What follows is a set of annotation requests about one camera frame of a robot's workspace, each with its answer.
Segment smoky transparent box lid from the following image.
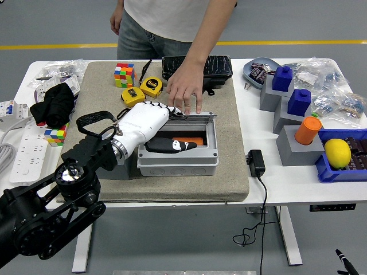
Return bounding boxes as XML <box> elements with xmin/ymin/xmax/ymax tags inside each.
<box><xmin>167</xmin><ymin>111</ymin><xmax>218</xmax><ymax>120</ymax></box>

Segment person's left hand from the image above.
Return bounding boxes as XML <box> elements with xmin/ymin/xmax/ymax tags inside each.
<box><xmin>165</xmin><ymin>60</ymin><xmax>205</xmax><ymax>116</ymax></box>

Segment person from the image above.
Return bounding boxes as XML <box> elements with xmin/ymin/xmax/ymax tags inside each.
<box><xmin>110</xmin><ymin>0</ymin><xmax>238</xmax><ymax>116</ymax></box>

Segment dark brown component pile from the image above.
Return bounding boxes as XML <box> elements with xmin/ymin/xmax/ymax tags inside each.
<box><xmin>343</xmin><ymin>136</ymin><xmax>367</xmax><ymax>172</ymax></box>

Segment black crackled plastic case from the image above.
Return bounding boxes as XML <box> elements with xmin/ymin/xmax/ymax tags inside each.
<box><xmin>161</xmin><ymin>55</ymin><xmax>233</xmax><ymax>96</ymax></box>

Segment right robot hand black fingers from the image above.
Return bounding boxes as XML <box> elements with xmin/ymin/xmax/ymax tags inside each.
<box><xmin>335</xmin><ymin>249</ymin><xmax>360</xmax><ymax>275</ymax></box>

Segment yellow tape measure with strap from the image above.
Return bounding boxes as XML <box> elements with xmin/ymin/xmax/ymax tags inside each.
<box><xmin>116</xmin><ymin>87</ymin><xmax>146</xmax><ymax>120</ymax></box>

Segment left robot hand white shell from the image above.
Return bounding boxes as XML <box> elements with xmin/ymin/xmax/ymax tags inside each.
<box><xmin>112</xmin><ymin>100</ymin><xmax>198</xmax><ymax>160</ymax></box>

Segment blue-grey oval dish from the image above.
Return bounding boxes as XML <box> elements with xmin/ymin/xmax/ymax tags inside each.
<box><xmin>243</xmin><ymin>57</ymin><xmax>283</xmax><ymax>91</ymax></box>

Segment grey cube holder block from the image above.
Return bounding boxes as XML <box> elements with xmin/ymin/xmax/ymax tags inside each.
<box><xmin>97</xmin><ymin>154</ymin><xmax>139</xmax><ymax>181</ymax></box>
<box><xmin>276</xmin><ymin>124</ymin><xmax>326</xmax><ymax>167</ymax></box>
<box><xmin>259</xmin><ymin>73</ymin><xmax>295</xmax><ymax>112</ymax></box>
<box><xmin>272</xmin><ymin>96</ymin><xmax>313</xmax><ymax>135</ymax></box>

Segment light grey round cable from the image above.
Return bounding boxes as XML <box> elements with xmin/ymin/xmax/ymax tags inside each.
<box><xmin>0</xmin><ymin>116</ymin><xmax>34</xmax><ymax>175</ymax></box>

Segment blue square bottle block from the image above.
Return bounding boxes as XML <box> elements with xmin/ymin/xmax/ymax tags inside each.
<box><xmin>287</xmin><ymin>88</ymin><xmax>312</xmax><ymax>117</ymax></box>
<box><xmin>271</xmin><ymin>65</ymin><xmax>294</xmax><ymax>93</ymax></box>

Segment black power adapter plug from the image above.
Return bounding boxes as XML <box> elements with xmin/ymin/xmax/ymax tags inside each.
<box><xmin>245</xmin><ymin>149</ymin><xmax>266</xmax><ymax>178</ymax></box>

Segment grey electrical enclosure box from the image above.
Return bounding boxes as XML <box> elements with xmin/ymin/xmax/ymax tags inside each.
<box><xmin>136</xmin><ymin>111</ymin><xmax>220</xmax><ymax>177</ymax></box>

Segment yellow tape measure black label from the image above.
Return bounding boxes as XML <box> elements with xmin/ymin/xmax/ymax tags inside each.
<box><xmin>139</xmin><ymin>76</ymin><xmax>165</xmax><ymax>98</ymax></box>

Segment black cloth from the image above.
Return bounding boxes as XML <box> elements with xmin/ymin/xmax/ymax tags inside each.
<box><xmin>29</xmin><ymin>82</ymin><xmax>75</xmax><ymax>129</ymax></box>

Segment white table leg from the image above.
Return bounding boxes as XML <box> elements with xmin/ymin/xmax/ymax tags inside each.
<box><xmin>71</xmin><ymin>223</ymin><xmax>94</xmax><ymax>273</ymax></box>
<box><xmin>275</xmin><ymin>205</ymin><xmax>303</xmax><ymax>266</ymax></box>

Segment black adapter cord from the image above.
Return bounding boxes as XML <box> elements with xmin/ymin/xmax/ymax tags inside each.
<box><xmin>232</xmin><ymin>175</ymin><xmax>281</xmax><ymax>275</ymax></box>

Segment grey-brown fabric mat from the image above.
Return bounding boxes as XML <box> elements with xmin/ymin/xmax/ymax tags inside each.
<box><xmin>56</xmin><ymin>61</ymin><xmax>250</xmax><ymax>203</ymax></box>

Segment clear plastic parts bag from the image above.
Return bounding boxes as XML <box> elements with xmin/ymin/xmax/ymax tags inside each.
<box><xmin>311</xmin><ymin>93</ymin><xmax>339</xmax><ymax>119</ymax></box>
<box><xmin>42</xmin><ymin>58</ymin><xmax>89</xmax><ymax>78</ymax></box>
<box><xmin>335</xmin><ymin>91</ymin><xmax>367</xmax><ymax>128</ymax></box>
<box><xmin>28</xmin><ymin>71</ymin><xmax>60</xmax><ymax>90</ymax></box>
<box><xmin>288</xmin><ymin>57</ymin><xmax>344</xmax><ymax>91</ymax></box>

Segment yellow lemon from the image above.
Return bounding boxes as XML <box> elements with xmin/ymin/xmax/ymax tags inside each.
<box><xmin>323</xmin><ymin>138</ymin><xmax>352</xmax><ymax>169</ymax></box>

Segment white circuit breaker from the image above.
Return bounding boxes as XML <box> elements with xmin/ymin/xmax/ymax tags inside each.
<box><xmin>0</xmin><ymin>99</ymin><xmax>32</xmax><ymax>120</ymax></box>

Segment white power strip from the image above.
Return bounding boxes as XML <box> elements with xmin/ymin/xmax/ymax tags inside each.
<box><xmin>0</xmin><ymin>120</ymin><xmax>50</xmax><ymax>190</ymax></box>

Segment large colourful puzzle cube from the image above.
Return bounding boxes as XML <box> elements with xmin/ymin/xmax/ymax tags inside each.
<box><xmin>114</xmin><ymin>62</ymin><xmax>137</xmax><ymax>89</ymax></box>

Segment small colourful puzzle cube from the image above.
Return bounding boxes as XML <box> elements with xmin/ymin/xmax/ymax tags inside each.
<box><xmin>44</xmin><ymin>122</ymin><xmax>71</xmax><ymax>147</ymax></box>

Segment blue plastic storage bin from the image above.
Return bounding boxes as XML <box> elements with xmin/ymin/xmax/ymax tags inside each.
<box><xmin>314</xmin><ymin>128</ymin><xmax>367</xmax><ymax>183</ymax></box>

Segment black table control panel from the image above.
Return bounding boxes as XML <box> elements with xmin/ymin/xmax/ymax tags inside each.
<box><xmin>309</xmin><ymin>203</ymin><xmax>357</xmax><ymax>213</ymax></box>

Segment person's right hand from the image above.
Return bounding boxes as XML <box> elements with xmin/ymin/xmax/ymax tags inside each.
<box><xmin>110</xmin><ymin>11</ymin><xmax>125</xmax><ymax>37</ymax></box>

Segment orange cylinder battery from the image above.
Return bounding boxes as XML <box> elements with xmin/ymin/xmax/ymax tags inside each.
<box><xmin>294</xmin><ymin>116</ymin><xmax>323</xmax><ymax>146</ymax></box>
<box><xmin>173</xmin><ymin>137</ymin><xmax>205</xmax><ymax>146</ymax></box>

